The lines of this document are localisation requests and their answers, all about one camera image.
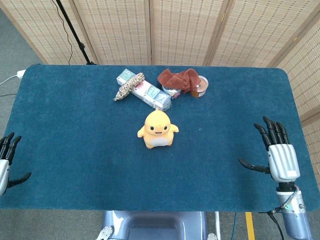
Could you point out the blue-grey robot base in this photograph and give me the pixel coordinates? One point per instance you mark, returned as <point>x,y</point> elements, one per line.
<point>120,225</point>

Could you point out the white-blue tissue pack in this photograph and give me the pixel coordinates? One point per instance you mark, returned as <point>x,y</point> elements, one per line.
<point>150,93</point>

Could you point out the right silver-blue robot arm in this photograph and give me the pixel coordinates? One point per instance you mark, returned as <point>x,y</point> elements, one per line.
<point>296,222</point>

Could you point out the orange can with tan lid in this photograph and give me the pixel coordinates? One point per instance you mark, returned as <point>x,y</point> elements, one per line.
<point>202,86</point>

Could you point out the yellow duck plush toy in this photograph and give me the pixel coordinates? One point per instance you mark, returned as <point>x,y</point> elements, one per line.
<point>156,125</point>

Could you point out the black tripod stand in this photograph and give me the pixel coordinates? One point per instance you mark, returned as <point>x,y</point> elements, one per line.
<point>72,27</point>

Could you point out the white power adapter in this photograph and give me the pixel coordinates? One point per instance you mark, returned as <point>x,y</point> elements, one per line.
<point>20,73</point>

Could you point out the reddish-brown towel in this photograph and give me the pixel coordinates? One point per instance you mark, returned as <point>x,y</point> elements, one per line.
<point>175,77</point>

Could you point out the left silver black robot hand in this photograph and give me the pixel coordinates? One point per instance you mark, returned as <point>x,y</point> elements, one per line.
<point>3,172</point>

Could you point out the white perforated metal plate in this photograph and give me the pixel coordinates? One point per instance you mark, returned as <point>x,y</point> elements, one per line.
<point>105,232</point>
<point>212,236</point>

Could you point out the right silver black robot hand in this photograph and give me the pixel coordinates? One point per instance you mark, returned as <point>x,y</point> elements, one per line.
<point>283,160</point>

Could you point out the yellow floor tape strip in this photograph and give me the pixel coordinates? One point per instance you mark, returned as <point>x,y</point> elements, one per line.
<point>250,225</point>

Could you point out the bamboo folding screen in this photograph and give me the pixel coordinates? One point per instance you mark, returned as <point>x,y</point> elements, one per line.
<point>175,30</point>

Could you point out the white table leg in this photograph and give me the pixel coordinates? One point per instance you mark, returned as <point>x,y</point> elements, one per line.
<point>217,222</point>

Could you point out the blue carpet table cover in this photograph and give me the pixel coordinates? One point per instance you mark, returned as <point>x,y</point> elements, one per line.
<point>75,125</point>

